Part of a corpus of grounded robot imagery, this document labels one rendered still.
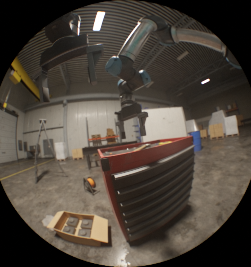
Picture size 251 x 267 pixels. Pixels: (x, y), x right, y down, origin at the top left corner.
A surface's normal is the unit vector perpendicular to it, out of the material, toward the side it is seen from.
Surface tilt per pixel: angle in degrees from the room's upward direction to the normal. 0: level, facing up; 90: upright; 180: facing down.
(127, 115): 90
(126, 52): 119
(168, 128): 90
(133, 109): 90
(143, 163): 90
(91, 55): 113
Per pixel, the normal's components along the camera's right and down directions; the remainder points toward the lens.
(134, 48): 0.40, 0.59
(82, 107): 0.35, -0.12
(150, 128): -0.07, -0.07
